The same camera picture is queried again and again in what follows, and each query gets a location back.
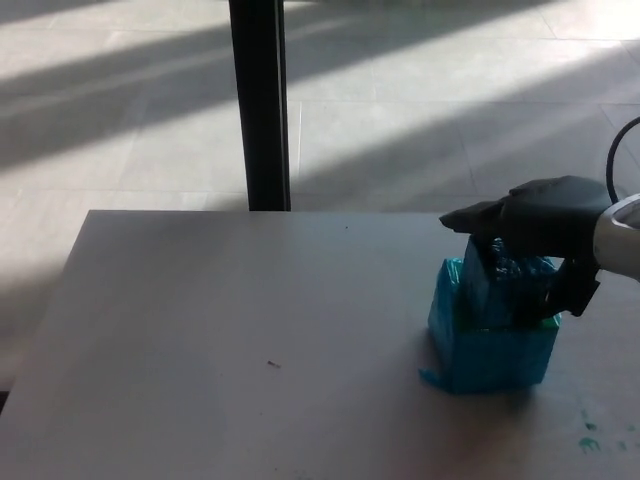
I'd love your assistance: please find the large blue wrapped cube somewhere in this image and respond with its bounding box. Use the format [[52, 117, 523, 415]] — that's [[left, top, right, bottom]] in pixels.
[[417, 256, 562, 396]]

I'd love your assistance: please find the black vertical post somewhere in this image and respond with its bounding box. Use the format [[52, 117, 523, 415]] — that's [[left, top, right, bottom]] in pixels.
[[226, 0, 292, 212]]

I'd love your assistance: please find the small blue cube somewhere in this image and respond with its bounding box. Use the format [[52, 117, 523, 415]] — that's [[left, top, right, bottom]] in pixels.
[[459, 234, 558, 331]]

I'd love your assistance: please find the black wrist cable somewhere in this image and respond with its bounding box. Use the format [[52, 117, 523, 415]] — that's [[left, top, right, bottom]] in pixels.
[[605, 115, 640, 205]]

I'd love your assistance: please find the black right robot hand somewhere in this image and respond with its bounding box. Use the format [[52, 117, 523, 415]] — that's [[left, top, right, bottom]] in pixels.
[[438, 174, 614, 324]]

